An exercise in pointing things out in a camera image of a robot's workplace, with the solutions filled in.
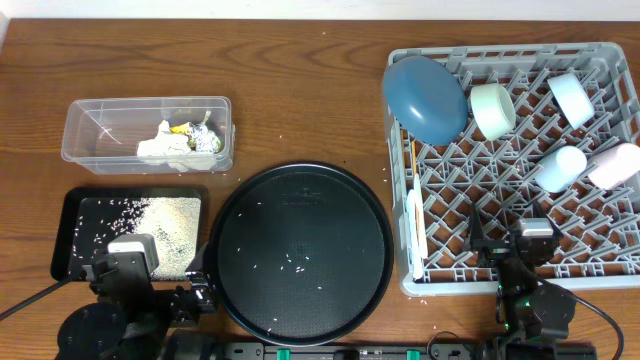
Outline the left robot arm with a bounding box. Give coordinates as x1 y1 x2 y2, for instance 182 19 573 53
57 234 224 360

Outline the black round tray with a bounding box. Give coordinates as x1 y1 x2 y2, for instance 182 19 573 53
204 162 394 346

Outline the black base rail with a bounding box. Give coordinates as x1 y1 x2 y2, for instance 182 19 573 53
209 341 599 360

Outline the clear plastic bin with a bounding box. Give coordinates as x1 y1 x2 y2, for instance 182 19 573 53
61 96 235 175

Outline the light blue plastic knife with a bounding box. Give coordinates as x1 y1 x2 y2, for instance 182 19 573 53
405 190 424 280

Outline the teal bowl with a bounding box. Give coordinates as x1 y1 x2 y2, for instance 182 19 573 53
470 83 516 141

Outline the pink cup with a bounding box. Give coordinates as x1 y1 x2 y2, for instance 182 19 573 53
587 143 639 190

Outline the pile of white rice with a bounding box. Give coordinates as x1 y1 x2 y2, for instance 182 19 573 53
57 195 202 281

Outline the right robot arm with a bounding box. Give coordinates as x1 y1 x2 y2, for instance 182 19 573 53
464 202 576 359

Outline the black rectangular tray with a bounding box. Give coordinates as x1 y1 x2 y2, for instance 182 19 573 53
50 187 208 281

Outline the silver foil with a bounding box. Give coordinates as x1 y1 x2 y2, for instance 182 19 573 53
189 110 222 154

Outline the white tissue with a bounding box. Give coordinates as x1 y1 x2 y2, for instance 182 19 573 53
136 121 217 172

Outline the yellow snack wrapper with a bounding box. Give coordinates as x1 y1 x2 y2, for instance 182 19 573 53
169 122 197 150

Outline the grey dishwasher rack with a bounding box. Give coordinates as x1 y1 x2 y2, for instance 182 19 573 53
384 42 639 297

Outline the dark blue plate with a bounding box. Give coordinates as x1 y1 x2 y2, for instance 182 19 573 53
382 56 468 146

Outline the wooden chopstick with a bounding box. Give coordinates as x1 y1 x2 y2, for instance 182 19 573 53
410 140 418 176
412 198 421 247

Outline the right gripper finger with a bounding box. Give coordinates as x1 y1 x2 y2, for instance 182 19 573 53
531 200 561 235
464 207 495 251

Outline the light blue small plate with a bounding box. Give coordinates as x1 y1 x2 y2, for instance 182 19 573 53
548 73 595 129

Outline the white cup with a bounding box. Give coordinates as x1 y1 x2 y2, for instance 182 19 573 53
534 146 587 193

